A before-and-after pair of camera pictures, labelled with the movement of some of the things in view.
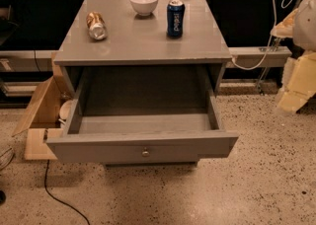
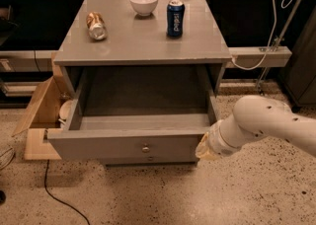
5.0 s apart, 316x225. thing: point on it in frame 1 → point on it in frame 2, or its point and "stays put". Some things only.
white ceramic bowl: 143,2 stays put
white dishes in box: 65,111 stays put
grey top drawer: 141,114 stays put
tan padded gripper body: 306,27 → 217,140
